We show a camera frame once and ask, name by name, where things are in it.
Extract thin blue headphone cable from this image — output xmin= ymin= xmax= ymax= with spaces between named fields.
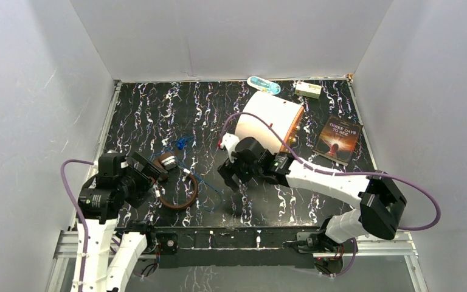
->
xmin=145 ymin=133 xmax=225 ymax=214

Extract brown silver headphones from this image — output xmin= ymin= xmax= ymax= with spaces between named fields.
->
xmin=153 ymin=151 xmax=199 ymax=211

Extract dark book three days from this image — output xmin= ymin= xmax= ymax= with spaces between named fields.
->
xmin=313 ymin=116 xmax=363 ymax=166

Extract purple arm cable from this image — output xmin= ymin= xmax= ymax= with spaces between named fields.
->
xmin=60 ymin=159 xmax=97 ymax=292
xmin=218 ymin=112 xmax=441 ymax=279

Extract blue white blister pack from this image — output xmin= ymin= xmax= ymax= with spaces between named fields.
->
xmin=247 ymin=76 xmax=282 ymax=95

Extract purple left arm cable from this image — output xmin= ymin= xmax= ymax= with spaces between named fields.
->
xmin=60 ymin=159 xmax=97 ymax=292

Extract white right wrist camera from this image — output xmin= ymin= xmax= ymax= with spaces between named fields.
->
xmin=218 ymin=133 xmax=240 ymax=162

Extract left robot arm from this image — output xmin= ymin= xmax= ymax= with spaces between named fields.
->
xmin=71 ymin=151 xmax=167 ymax=291

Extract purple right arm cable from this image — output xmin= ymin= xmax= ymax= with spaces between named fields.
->
xmin=218 ymin=112 xmax=441 ymax=279

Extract small white green box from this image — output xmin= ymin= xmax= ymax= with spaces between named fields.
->
xmin=294 ymin=81 xmax=322 ymax=99

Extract white cylindrical drum box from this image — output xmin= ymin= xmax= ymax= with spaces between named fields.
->
xmin=235 ymin=91 xmax=304 ymax=154

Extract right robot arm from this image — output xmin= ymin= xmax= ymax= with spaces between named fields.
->
xmin=218 ymin=134 xmax=407 ymax=253

